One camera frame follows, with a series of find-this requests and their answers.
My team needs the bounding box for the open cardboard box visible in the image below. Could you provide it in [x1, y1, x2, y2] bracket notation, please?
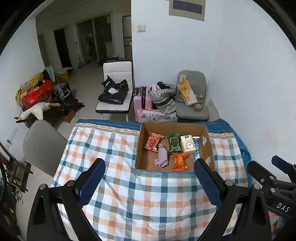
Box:
[135, 122, 215, 177]

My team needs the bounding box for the green snack packet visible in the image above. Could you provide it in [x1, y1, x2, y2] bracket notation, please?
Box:
[166, 133, 182, 154]

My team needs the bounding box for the yellow snack box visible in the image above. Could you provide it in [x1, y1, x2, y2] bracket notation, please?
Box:
[178, 79, 198, 106]

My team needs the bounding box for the grey chair near table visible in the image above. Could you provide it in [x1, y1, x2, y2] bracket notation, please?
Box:
[23, 120, 67, 177]

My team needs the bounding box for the red plastic bag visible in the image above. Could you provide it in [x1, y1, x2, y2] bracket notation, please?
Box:
[23, 80, 53, 108]

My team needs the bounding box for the orange snack packet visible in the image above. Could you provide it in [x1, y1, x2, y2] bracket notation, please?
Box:
[172, 153, 190, 172]

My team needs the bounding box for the wooden folding rack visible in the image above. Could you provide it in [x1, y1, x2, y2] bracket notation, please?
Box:
[1, 143, 33, 203]

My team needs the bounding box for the yellow cloth pile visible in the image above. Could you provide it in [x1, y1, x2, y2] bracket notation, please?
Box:
[15, 72, 44, 107]

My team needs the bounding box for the blue ice cream wrapper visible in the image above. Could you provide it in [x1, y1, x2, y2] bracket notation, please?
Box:
[193, 136, 200, 160]

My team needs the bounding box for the yellow tissue pack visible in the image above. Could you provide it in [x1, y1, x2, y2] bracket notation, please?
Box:
[180, 135, 196, 154]

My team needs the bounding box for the red snack packet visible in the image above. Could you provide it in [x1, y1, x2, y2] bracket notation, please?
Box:
[144, 132, 164, 153]

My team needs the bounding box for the wall electrical panel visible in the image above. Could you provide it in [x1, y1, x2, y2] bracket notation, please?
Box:
[169, 0, 206, 21]

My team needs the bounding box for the tape roll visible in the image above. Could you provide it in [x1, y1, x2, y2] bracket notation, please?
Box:
[193, 103, 202, 112]

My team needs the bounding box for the white board against wall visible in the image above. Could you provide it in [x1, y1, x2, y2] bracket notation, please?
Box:
[207, 98, 220, 121]

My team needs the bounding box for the wall light switch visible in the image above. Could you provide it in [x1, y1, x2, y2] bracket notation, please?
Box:
[137, 25, 145, 33]

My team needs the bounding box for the white goose plush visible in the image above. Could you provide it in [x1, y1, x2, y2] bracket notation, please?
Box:
[15, 102, 61, 123]

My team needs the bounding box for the black white patterned bag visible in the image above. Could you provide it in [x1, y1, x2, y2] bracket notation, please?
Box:
[148, 81, 177, 114]

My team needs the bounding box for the white leather chair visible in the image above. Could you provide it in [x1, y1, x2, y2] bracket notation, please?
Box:
[95, 61, 133, 120]

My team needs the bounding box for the black plastic bag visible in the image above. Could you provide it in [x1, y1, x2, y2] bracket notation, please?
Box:
[98, 76, 130, 105]

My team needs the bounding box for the purple soft cloth toy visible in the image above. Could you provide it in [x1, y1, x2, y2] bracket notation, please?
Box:
[154, 144, 168, 168]

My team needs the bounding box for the pink suitcase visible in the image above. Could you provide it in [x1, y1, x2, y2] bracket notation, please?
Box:
[133, 86, 153, 122]

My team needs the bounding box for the floral blue white bag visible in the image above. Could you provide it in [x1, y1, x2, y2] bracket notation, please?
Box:
[137, 109, 178, 123]

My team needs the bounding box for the plaid checkered tablecloth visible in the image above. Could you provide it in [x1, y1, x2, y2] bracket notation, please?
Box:
[52, 126, 251, 240]

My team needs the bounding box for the grey padded chair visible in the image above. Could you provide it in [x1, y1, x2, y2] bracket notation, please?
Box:
[176, 70, 209, 121]

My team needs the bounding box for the yellow bin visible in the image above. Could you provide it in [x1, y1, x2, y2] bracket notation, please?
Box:
[55, 67, 73, 83]

